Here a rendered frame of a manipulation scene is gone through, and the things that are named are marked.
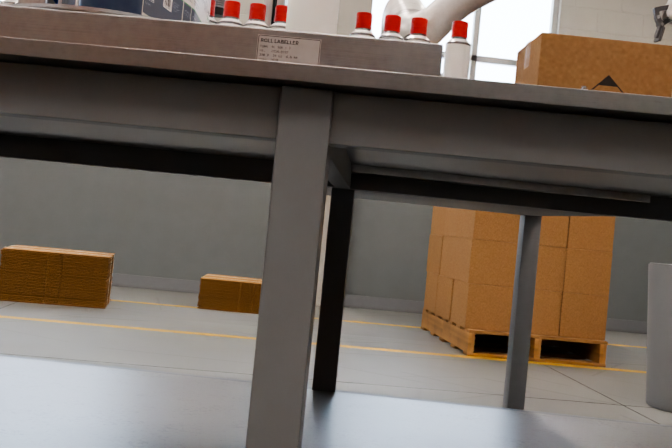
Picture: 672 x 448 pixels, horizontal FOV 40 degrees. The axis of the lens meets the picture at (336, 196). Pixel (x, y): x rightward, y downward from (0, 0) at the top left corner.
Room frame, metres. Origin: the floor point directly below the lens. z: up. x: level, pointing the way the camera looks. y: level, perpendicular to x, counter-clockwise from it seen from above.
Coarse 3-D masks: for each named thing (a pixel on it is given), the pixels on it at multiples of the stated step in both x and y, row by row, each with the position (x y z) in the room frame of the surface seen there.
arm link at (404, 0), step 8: (392, 0) 2.55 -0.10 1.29; (400, 0) 2.53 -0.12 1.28; (408, 0) 2.52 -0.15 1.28; (416, 0) 2.54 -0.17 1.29; (384, 8) 2.58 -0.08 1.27; (392, 8) 2.52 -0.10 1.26; (400, 8) 2.50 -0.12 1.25; (408, 8) 2.49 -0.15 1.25; (416, 8) 2.50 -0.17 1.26; (384, 16) 2.57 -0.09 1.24
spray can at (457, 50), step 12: (456, 24) 1.84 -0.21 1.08; (468, 24) 1.85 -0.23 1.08; (456, 36) 1.84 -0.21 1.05; (456, 48) 1.83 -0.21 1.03; (468, 48) 1.83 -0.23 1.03; (444, 60) 1.85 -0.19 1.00; (456, 60) 1.83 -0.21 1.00; (468, 60) 1.84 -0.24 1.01; (444, 72) 1.84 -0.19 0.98; (456, 72) 1.83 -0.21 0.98; (468, 72) 1.84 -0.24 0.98
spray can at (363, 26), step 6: (360, 12) 1.85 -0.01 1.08; (366, 12) 1.84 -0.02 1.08; (360, 18) 1.84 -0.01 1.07; (366, 18) 1.84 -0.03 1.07; (372, 18) 1.86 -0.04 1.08; (360, 24) 1.84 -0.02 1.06; (366, 24) 1.84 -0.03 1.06; (360, 30) 1.84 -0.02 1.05; (366, 30) 1.84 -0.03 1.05; (360, 36) 1.83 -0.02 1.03; (366, 36) 1.83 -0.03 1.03; (372, 36) 1.84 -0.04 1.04
